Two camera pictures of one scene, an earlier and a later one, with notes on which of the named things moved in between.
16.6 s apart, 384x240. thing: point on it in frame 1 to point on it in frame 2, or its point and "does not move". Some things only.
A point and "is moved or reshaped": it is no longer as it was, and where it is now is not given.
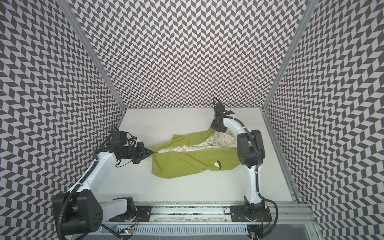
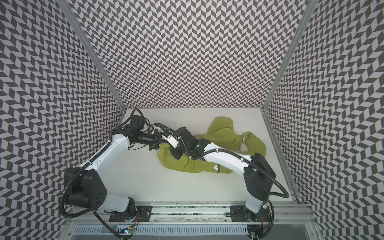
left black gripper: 141,152 to 155,138
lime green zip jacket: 202,153 is moved or reshaped
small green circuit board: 129,231 does not move
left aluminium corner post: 68,10 does not move
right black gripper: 220,111 to 175,150
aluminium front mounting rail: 293,214 does not move
